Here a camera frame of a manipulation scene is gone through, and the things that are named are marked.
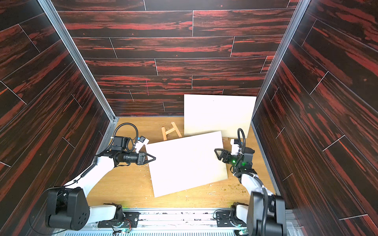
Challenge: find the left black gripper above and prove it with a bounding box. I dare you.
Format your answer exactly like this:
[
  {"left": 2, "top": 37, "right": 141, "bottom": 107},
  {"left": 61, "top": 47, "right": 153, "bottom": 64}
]
[{"left": 122, "top": 150, "right": 156, "bottom": 166}]

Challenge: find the wooden easel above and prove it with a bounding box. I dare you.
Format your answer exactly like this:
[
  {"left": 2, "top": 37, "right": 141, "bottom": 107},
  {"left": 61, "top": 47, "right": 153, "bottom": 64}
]
[{"left": 161, "top": 122, "right": 183, "bottom": 141}]

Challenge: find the white canvas board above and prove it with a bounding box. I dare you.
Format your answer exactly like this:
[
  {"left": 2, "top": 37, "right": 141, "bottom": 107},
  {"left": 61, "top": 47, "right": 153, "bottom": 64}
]
[
  {"left": 146, "top": 131, "right": 228, "bottom": 198},
  {"left": 184, "top": 94, "right": 257, "bottom": 138}
]

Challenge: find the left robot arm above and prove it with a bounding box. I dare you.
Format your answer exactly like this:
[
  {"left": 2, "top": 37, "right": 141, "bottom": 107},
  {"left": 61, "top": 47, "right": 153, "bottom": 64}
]
[{"left": 44, "top": 123, "right": 156, "bottom": 235}]

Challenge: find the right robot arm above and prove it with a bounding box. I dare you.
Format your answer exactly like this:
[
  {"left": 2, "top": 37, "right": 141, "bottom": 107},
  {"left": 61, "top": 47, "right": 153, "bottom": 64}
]
[{"left": 214, "top": 147, "right": 287, "bottom": 236}]

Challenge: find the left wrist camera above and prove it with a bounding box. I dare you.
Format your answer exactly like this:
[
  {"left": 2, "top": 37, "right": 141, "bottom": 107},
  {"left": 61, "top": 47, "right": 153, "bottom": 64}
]
[{"left": 134, "top": 136, "right": 149, "bottom": 153}]

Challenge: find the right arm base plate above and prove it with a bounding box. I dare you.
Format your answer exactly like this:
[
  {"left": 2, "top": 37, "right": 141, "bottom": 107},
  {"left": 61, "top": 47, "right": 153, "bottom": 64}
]
[{"left": 213, "top": 209, "right": 247, "bottom": 228}]

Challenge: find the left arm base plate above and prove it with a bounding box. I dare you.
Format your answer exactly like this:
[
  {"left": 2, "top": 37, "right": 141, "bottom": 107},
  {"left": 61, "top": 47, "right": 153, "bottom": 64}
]
[{"left": 97, "top": 211, "right": 140, "bottom": 229}]

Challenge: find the aluminium front rail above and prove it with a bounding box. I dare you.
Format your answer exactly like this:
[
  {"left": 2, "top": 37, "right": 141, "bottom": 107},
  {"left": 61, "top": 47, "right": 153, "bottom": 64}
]
[{"left": 63, "top": 208, "right": 305, "bottom": 236}]

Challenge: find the left aluminium corner post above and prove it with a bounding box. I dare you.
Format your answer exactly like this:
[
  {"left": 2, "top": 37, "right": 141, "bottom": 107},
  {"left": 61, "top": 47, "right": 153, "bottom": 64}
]
[{"left": 38, "top": 0, "right": 116, "bottom": 123}]

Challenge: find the aluminium corner post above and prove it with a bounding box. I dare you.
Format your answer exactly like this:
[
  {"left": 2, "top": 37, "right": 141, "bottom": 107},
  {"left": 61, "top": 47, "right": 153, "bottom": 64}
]
[
  {"left": 38, "top": 0, "right": 116, "bottom": 123},
  {"left": 252, "top": 0, "right": 311, "bottom": 118}
]

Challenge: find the right aluminium corner post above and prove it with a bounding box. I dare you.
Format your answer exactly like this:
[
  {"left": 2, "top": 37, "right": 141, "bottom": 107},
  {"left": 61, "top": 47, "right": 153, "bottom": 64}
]
[{"left": 252, "top": 0, "right": 311, "bottom": 118}]

